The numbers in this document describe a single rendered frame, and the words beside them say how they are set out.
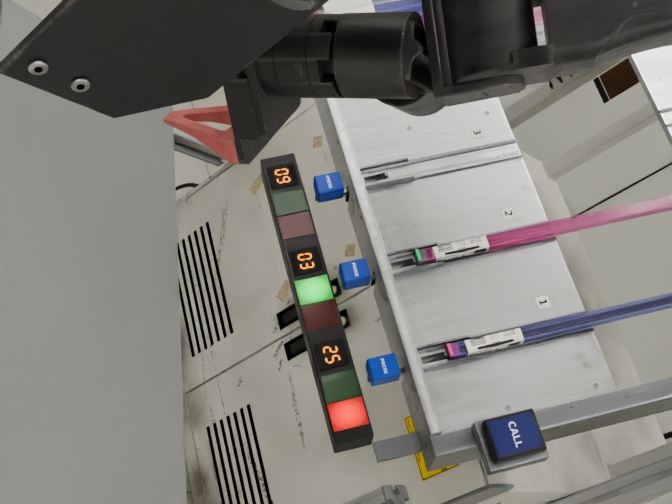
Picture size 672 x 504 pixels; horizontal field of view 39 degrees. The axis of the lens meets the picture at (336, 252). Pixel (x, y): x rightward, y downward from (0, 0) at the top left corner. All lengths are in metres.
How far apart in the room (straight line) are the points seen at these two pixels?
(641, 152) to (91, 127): 2.33
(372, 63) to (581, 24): 0.13
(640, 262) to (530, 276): 1.99
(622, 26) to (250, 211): 1.07
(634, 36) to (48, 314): 0.50
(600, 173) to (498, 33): 2.54
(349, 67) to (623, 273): 2.44
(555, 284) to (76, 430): 0.52
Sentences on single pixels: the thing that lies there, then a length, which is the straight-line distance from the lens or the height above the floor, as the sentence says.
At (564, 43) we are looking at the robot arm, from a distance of 0.60.
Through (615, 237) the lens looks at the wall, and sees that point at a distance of 3.05.
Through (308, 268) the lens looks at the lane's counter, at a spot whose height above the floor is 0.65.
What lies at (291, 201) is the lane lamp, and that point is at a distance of 1.05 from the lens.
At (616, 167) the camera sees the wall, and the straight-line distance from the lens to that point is 3.11.
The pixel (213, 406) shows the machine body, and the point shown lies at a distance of 1.59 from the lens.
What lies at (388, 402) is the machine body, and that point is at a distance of 1.36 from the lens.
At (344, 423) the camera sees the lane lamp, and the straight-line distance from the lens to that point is 0.95.
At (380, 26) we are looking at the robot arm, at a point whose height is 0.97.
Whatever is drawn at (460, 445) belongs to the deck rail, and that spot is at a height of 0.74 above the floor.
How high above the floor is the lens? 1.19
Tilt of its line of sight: 30 degrees down
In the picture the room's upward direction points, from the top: 58 degrees clockwise
